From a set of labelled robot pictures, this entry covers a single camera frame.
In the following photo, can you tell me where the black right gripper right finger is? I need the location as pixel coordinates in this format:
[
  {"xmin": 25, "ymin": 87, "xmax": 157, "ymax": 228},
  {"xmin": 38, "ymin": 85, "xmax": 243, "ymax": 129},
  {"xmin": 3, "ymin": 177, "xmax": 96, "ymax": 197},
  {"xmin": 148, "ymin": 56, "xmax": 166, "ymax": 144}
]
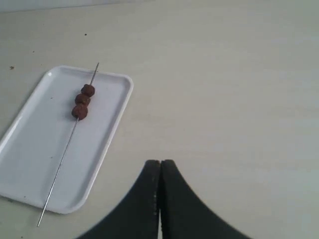
[{"xmin": 159, "ymin": 160, "xmax": 247, "ymax": 239}]

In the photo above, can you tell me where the white rectangular plastic tray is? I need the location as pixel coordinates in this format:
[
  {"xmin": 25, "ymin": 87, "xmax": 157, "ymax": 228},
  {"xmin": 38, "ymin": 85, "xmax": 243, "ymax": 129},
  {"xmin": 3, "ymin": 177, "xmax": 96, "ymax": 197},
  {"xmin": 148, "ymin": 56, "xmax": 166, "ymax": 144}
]
[{"xmin": 0, "ymin": 66, "xmax": 133, "ymax": 214}]

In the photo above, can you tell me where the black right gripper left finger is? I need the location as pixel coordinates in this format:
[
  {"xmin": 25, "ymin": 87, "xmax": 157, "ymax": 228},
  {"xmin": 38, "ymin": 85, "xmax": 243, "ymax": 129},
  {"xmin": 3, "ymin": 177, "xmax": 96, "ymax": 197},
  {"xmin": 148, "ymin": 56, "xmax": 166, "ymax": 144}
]
[{"xmin": 80, "ymin": 160, "xmax": 160, "ymax": 239}]

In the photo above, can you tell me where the thin metal skewer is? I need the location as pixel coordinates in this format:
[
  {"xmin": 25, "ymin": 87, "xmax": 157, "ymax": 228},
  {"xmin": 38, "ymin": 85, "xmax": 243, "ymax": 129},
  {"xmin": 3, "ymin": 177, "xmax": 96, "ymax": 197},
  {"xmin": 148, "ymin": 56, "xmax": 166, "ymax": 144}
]
[{"xmin": 36, "ymin": 62, "xmax": 100, "ymax": 228}]

